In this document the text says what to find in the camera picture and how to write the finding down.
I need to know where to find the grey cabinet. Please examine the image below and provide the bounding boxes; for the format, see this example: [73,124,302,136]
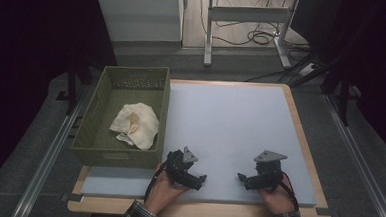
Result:
[93,0,186,51]

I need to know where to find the white metal desk frame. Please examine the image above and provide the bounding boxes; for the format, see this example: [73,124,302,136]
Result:
[202,0,301,72]

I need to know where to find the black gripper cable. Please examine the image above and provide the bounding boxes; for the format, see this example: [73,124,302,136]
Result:
[277,171,302,212]
[143,162,169,203]

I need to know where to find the black metal stand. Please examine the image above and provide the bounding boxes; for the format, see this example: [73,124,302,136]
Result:
[319,61,365,128]
[54,57,94,117]

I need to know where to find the aluminium floor rail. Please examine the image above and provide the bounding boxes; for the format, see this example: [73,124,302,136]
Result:
[9,82,90,217]
[317,93,386,217]

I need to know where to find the white power strip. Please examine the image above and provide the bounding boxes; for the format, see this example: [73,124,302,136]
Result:
[297,62,317,78]

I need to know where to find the pale blue table mat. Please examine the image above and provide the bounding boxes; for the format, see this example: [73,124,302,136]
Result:
[79,76,323,209]

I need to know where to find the person's left hand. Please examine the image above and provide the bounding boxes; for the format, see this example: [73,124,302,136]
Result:
[143,164,192,217]

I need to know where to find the green plastic basket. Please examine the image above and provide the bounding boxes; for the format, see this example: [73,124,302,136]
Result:
[69,61,172,171]

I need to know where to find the person's right hand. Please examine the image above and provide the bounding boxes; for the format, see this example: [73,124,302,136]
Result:
[259,178,300,217]

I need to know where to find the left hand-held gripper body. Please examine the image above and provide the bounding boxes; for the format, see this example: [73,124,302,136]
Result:
[164,144,200,187]

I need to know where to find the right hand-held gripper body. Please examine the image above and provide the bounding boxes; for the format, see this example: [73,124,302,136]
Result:
[252,149,289,191]

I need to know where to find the black floor cables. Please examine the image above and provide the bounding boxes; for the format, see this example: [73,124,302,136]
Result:
[197,0,313,51]

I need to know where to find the cream egg-print cloth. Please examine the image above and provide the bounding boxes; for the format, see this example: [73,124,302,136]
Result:
[108,100,161,152]

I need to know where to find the black tape piece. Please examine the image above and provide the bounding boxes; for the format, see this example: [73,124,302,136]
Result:
[315,206,334,217]

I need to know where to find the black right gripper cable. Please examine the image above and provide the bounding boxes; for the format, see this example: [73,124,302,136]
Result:
[277,171,302,212]

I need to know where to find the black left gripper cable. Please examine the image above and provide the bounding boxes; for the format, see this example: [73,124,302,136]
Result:
[143,162,169,203]

